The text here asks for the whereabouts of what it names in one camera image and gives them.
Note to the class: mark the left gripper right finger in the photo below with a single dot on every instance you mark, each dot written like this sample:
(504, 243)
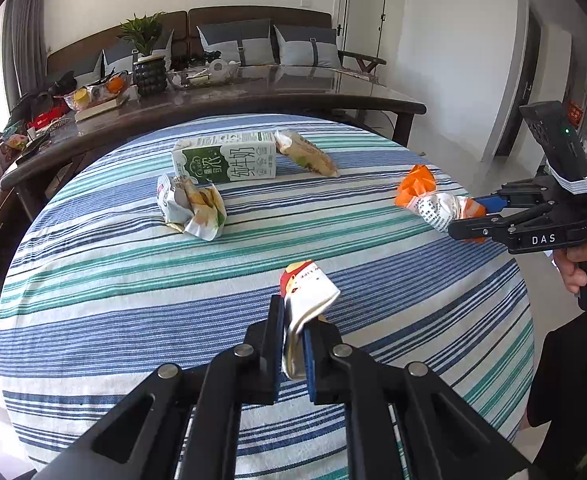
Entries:
(403, 422)

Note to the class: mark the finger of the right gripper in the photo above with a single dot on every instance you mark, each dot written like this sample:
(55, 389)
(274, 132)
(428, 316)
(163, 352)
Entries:
(495, 226)
(493, 202)

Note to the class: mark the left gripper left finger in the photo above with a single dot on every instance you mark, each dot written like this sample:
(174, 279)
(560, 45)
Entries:
(182, 423)

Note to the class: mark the orange white snack wrapper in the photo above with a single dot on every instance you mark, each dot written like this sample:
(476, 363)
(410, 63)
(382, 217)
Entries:
(418, 192)

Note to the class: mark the cream snack wrapper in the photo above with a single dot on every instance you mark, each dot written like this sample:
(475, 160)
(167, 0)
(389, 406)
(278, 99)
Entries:
(307, 292)

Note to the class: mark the beige bread snack packet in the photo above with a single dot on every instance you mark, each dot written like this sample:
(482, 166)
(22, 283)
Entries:
(304, 153)

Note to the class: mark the green white wrapper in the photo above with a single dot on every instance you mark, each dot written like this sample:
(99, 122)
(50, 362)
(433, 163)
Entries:
(190, 210)

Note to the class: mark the striped blue green tablecloth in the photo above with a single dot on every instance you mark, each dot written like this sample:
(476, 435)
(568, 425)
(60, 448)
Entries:
(101, 291)

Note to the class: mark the green white milk carton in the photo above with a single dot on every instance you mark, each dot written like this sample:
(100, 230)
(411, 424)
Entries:
(226, 157)

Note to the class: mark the grey white cushion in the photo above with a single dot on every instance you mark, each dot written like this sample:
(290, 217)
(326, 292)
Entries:
(119, 57)
(247, 42)
(307, 46)

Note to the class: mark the brown wooden sofa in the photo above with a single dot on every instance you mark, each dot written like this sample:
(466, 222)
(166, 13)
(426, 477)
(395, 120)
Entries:
(81, 63)

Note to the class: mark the glass tray with items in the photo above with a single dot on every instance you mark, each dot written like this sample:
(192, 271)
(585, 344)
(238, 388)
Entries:
(201, 70)

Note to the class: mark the dark curved wooden table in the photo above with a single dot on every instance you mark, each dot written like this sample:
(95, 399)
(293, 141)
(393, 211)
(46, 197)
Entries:
(315, 92)

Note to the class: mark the fruit bowl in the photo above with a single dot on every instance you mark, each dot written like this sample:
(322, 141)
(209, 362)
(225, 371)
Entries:
(95, 94)

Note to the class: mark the potted green plant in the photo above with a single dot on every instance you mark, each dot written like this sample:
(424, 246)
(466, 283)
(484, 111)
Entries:
(149, 70)

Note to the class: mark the grey curtain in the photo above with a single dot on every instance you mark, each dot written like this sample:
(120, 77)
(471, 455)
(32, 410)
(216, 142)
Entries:
(23, 48)

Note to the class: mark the black tracker camera module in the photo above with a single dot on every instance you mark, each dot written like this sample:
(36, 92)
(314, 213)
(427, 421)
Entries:
(549, 124)

